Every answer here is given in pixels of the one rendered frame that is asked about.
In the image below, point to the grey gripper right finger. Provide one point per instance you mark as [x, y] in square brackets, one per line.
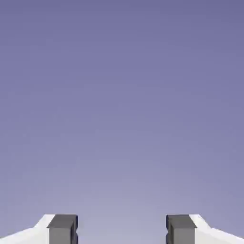
[182, 230]

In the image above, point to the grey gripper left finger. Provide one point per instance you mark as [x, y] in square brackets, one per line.
[61, 230]

